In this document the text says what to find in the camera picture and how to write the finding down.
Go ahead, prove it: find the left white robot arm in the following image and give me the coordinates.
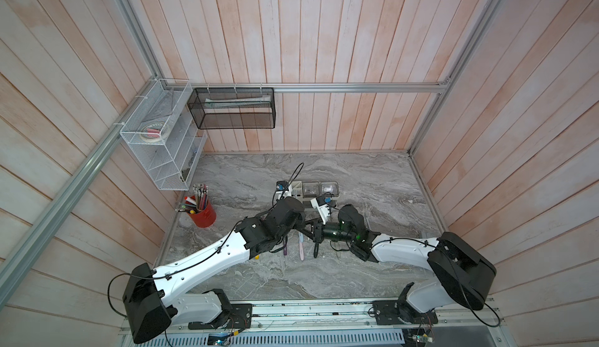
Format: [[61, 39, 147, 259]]
[[123, 197, 331, 344]]

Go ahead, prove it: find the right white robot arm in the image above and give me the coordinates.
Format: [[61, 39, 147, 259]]
[[306, 205, 497, 325]]

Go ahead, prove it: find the light pink toothbrush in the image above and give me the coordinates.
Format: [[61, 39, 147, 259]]
[[298, 233, 305, 261]]

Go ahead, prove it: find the red pencil cup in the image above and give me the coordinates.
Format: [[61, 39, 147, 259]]
[[188, 200, 217, 228]]

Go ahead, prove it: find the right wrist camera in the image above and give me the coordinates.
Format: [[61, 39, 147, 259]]
[[310, 195, 334, 209]]

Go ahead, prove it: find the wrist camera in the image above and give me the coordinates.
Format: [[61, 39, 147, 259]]
[[310, 195, 334, 209], [275, 181, 291, 201]]

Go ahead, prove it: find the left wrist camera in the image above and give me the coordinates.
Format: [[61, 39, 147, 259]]
[[275, 181, 291, 201]]

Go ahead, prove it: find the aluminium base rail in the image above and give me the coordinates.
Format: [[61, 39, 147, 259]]
[[146, 298, 516, 346]]

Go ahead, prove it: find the black wire mesh basket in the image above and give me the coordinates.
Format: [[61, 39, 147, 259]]
[[187, 88, 276, 130]]

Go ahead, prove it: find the white wire mesh shelf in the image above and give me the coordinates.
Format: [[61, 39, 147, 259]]
[[120, 79, 207, 191]]

